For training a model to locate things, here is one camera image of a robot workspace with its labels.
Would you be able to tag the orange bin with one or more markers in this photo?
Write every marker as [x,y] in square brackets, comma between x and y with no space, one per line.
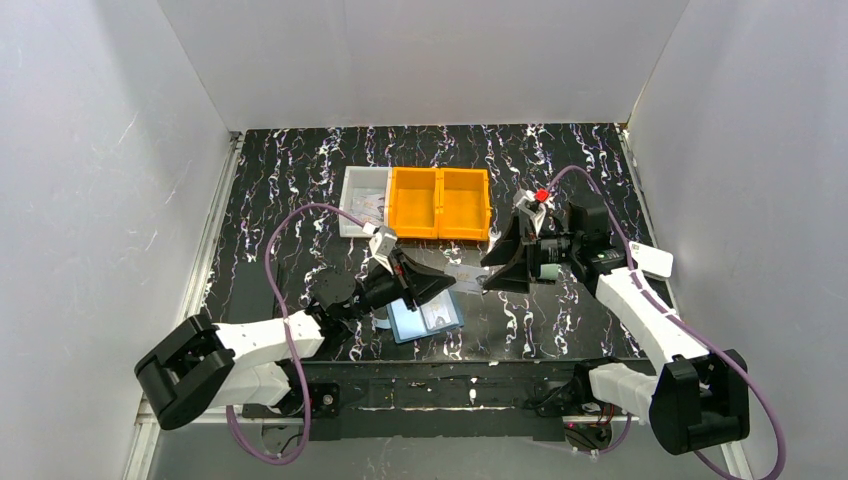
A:
[464,211]
[413,202]

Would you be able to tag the left orange bin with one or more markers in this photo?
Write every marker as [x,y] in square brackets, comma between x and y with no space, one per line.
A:
[413,202]

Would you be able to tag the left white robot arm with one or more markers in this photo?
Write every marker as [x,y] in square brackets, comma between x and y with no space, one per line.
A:
[201,364]

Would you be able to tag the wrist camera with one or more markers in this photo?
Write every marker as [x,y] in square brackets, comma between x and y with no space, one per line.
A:
[382,240]
[534,210]

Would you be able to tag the blue card holder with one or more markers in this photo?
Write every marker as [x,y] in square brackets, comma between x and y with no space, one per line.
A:
[439,315]

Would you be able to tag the right orange bin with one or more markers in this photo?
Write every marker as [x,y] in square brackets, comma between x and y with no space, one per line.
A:
[464,211]

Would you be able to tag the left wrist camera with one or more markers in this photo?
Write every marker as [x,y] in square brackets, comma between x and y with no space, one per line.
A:
[382,240]

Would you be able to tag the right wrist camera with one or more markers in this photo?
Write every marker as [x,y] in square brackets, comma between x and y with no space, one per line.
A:
[534,210]

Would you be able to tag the white plastic bin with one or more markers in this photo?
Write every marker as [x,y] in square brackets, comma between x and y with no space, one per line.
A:
[365,193]

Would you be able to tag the white box with label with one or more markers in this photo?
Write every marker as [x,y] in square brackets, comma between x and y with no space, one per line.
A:
[654,262]

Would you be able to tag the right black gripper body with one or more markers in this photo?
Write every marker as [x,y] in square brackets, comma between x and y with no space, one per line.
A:
[525,259]

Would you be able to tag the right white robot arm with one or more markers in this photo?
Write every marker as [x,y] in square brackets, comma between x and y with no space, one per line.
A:
[695,399]

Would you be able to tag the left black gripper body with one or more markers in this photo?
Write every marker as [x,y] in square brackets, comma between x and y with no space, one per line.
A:
[408,283]

